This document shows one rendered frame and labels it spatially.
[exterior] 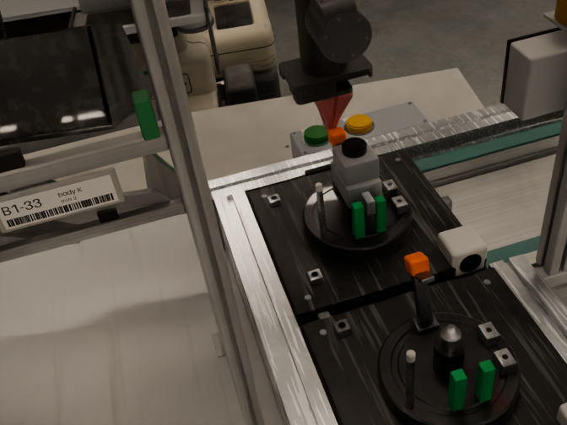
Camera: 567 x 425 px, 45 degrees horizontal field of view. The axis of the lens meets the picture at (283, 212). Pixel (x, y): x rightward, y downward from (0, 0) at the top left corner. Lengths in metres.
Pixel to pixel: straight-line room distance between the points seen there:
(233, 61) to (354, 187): 1.01
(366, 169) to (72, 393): 0.47
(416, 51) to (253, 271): 2.51
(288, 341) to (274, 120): 0.61
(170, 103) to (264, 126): 0.82
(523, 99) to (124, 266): 0.63
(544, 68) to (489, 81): 2.37
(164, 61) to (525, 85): 0.37
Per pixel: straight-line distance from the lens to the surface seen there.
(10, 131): 0.53
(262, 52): 1.76
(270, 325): 0.79
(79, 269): 1.08
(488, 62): 3.19
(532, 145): 1.08
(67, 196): 0.50
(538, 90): 0.70
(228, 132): 1.28
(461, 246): 0.83
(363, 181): 0.81
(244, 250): 0.88
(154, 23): 0.44
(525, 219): 0.99
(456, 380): 0.65
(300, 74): 0.83
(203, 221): 0.53
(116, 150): 0.48
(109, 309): 1.01
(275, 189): 0.95
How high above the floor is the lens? 1.57
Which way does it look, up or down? 41 degrees down
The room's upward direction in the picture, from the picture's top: 8 degrees counter-clockwise
